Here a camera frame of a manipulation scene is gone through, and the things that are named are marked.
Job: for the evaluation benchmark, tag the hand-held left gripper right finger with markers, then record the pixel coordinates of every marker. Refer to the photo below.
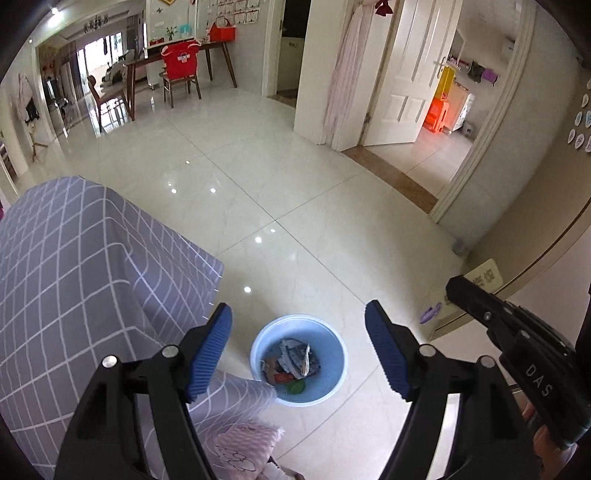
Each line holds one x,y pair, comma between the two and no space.
385,350

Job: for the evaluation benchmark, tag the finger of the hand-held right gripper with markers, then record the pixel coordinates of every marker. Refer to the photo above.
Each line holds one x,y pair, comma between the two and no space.
475,300

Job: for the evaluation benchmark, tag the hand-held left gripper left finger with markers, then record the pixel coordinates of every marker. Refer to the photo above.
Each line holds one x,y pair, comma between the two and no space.
210,353

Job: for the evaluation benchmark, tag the light blue plastic bin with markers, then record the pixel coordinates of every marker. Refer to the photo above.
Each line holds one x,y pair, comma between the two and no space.
328,369

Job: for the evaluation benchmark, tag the magazine paper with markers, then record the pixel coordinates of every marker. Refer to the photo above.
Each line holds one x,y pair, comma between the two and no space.
291,357

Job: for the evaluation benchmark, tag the green wrapper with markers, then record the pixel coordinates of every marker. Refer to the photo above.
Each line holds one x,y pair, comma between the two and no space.
296,387

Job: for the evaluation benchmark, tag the person's right hand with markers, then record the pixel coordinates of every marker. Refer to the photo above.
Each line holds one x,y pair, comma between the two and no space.
542,450

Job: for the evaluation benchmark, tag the beige printed door mat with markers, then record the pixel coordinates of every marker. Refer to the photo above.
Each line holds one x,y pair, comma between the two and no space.
485,277

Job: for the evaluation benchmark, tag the small purple object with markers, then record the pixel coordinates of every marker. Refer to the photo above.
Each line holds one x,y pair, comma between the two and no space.
429,314

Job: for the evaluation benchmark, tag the pink checked blanket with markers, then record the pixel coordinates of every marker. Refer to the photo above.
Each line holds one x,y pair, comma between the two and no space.
244,447

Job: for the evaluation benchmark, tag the grey checked tablecloth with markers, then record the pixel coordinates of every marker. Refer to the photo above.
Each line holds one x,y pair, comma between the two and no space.
69,277

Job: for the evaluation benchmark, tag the orange plastic stool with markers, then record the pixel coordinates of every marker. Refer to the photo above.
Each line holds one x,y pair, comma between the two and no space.
436,115

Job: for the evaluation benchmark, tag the white panel door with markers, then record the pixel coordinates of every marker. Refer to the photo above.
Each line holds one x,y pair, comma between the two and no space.
406,69

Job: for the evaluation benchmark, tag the pink floral curtain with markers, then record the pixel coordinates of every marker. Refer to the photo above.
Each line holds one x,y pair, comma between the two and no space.
344,78

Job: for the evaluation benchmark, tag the bare wooden chair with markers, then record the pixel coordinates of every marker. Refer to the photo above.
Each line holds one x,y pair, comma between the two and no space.
108,97

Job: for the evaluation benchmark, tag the chair with red cover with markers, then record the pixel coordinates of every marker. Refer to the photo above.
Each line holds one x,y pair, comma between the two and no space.
181,57

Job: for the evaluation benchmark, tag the grey sofa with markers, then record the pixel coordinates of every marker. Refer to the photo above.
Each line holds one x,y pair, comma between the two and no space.
115,71

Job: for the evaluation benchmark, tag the wooden dining table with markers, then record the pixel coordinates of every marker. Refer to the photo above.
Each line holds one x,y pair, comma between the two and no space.
143,60

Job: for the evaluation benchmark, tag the dark red bow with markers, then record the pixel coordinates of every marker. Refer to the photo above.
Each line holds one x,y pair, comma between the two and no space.
383,5

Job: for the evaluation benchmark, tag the coat stand with clothes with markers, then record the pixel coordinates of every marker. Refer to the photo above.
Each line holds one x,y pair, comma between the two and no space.
25,101

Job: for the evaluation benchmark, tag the red basket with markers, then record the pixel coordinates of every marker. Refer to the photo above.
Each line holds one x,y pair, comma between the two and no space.
224,33

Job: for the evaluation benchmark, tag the small potted plant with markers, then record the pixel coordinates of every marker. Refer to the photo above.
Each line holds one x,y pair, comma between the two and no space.
171,34

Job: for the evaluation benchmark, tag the teal container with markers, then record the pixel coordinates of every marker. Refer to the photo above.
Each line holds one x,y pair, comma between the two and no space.
184,30

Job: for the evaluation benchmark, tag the small black chandelier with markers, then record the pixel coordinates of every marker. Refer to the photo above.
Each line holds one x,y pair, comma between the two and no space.
96,23

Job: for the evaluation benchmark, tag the row of wall stickers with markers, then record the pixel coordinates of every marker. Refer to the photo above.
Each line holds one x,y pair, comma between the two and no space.
582,120

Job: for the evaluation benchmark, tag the group of wall certificates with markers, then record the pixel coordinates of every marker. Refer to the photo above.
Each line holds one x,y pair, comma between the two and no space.
235,11

